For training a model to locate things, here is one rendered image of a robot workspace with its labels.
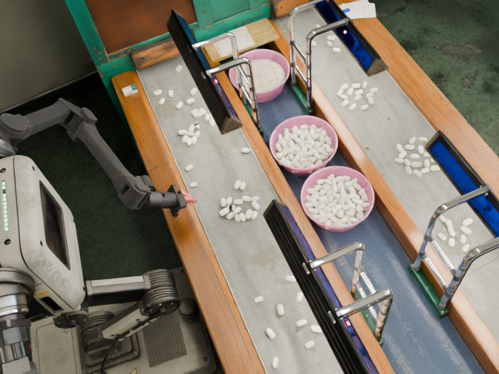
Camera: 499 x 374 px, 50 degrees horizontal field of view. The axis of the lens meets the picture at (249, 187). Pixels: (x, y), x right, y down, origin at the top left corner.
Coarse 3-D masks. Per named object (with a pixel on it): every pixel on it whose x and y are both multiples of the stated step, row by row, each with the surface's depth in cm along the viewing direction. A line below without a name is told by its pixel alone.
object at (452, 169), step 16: (432, 144) 168; (448, 144) 164; (448, 160) 164; (464, 160) 160; (448, 176) 164; (464, 176) 160; (464, 192) 160; (480, 208) 155; (496, 208) 151; (496, 224) 152
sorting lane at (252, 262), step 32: (160, 64) 249; (160, 96) 238; (192, 96) 236; (192, 160) 217; (224, 160) 215; (256, 160) 214; (192, 192) 209; (224, 192) 207; (256, 192) 206; (224, 224) 199; (256, 224) 198; (224, 256) 192; (256, 256) 191; (256, 288) 185; (288, 288) 183; (256, 320) 178; (288, 320) 177; (288, 352) 172; (320, 352) 171
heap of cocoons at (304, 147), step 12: (288, 132) 220; (300, 132) 219; (312, 132) 218; (324, 132) 217; (276, 144) 217; (288, 144) 218; (300, 144) 216; (312, 144) 216; (324, 144) 214; (276, 156) 214; (288, 156) 214; (300, 156) 213; (312, 156) 214; (324, 156) 211
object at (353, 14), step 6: (360, 0) 254; (366, 0) 254; (342, 6) 253; (348, 6) 253; (354, 6) 252; (360, 6) 252; (366, 6) 252; (372, 6) 252; (348, 12) 251; (354, 12) 250; (360, 12) 250; (366, 12) 249; (372, 12) 249; (354, 18) 248
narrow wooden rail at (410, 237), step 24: (288, 48) 242; (336, 120) 217; (360, 168) 204; (384, 192) 197; (384, 216) 199; (408, 216) 191; (408, 240) 186; (456, 312) 172; (480, 336) 166; (480, 360) 168
